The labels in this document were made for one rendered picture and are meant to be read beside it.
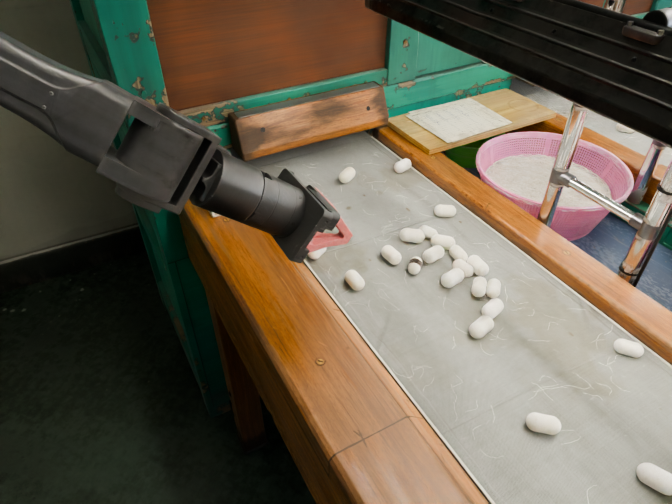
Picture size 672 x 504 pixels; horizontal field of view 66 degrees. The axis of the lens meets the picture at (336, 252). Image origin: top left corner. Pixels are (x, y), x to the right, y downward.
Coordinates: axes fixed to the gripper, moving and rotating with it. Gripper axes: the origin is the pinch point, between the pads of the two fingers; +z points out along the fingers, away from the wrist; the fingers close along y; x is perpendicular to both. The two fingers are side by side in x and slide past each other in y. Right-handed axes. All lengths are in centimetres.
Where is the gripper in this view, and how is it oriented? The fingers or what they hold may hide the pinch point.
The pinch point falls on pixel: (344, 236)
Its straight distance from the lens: 61.6
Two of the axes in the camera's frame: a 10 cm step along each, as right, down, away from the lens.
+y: -4.7, -5.5, 6.9
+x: -5.6, 7.9, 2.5
